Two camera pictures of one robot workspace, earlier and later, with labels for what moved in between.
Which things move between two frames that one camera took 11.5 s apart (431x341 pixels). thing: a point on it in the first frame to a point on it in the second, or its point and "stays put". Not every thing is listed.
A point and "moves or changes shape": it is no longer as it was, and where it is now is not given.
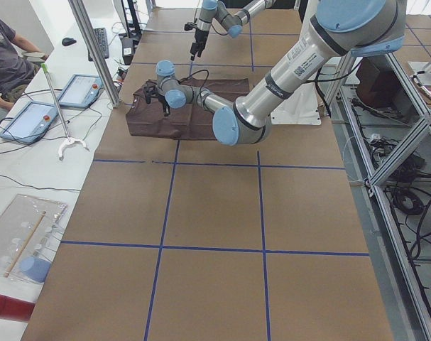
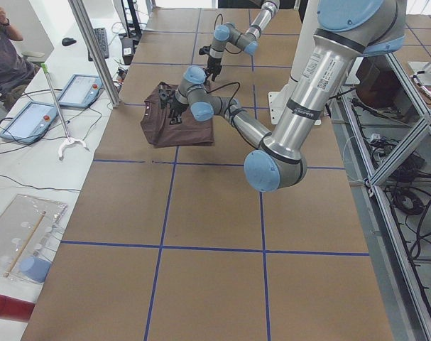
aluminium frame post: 95,51 stays put
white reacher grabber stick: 69,139 stays put
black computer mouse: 68,41 stays put
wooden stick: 24,244 stays put
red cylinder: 8,308 stays put
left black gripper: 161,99 to 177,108
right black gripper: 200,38 to 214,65
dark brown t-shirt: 191,122 moves or changes shape
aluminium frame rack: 390,136 stays put
